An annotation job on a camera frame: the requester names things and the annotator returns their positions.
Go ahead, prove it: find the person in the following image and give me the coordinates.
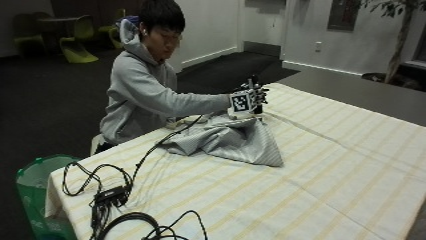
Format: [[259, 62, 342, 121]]
[[98, 0, 233, 155]]

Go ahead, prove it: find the black cable hub box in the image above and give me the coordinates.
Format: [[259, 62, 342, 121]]
[[93, 185, 130, 207]]

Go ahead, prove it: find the green bin with white bag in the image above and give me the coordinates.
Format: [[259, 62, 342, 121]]
[[14, 153, 83, 240]]

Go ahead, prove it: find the looped black cable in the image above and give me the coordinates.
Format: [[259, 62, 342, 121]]
[[61, 161, 134, 198]]

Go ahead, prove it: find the white marker cube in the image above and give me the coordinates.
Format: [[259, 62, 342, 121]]
[[229, 91, 259, 113]]

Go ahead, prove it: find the long black glove cable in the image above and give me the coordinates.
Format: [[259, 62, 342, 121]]
[[130, 114, 205, 189]]

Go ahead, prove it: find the dark wall picture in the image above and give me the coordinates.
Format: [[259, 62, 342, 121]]
[[326, 0, 363, 33]]

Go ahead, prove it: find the indoor tree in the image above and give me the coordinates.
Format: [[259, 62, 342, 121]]
[[359, 0, 426, 85]]

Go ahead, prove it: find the grey striped cloth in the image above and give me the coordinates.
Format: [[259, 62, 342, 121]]
[[155, 114, 284, 168]]

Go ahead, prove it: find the green chair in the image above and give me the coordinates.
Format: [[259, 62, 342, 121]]
[[58, 14, 99, 65], [12, 13, 46, 56], [97, 9, 127, 50]]

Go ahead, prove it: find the yellow striped white tablecloth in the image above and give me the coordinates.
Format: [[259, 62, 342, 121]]
[[43, 82, 426, 240]]

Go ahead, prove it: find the thick black coiled cable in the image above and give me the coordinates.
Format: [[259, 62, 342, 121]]
[[87, 203, 210, 240]]

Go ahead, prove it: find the dark round table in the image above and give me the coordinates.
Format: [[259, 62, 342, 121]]
[[36, 16, 82, 53]]

